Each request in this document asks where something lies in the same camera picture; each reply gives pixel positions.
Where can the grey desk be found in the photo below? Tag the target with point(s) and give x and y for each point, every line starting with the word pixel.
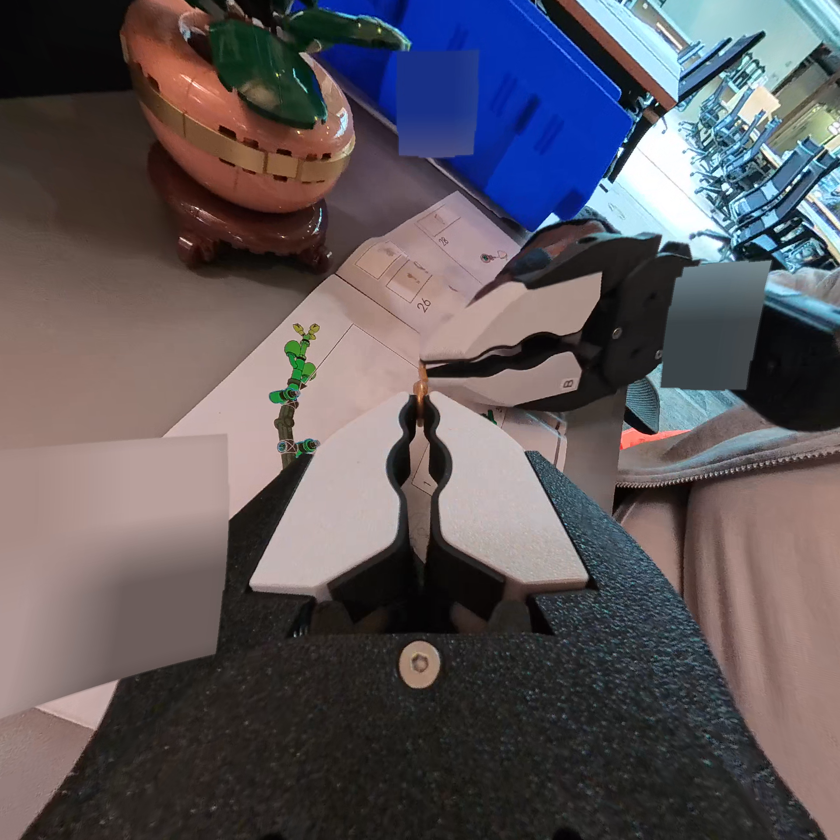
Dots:
pixel 79 295

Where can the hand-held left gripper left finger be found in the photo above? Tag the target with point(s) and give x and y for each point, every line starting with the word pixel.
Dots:
pixel 334 512

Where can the beige jacket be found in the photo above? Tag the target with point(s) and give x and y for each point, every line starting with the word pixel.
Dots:
pixel 754 590

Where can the row of black chairs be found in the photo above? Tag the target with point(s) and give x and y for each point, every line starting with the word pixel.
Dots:
pixel 774 170

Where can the small tan brick piece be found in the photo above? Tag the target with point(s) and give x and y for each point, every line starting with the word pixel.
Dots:
pixel 421 394

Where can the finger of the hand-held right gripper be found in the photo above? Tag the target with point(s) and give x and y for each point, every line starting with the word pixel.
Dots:
pixel 518 315
pixel 525 387

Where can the wood top office desk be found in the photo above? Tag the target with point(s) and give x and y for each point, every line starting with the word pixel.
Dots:
pixel 623 52

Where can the white instruction booklet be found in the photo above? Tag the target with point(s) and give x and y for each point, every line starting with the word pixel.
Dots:
pixel 367 367

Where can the blue plastic bin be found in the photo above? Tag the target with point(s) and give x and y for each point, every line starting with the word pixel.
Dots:
pixel 525 98

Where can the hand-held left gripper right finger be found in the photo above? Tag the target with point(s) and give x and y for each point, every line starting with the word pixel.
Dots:
pixel 505 518

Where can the person's right forearm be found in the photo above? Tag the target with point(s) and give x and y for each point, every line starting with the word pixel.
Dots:
pixel 807 285

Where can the brick orchid in pink pot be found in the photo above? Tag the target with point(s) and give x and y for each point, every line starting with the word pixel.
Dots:
pixel 262 164

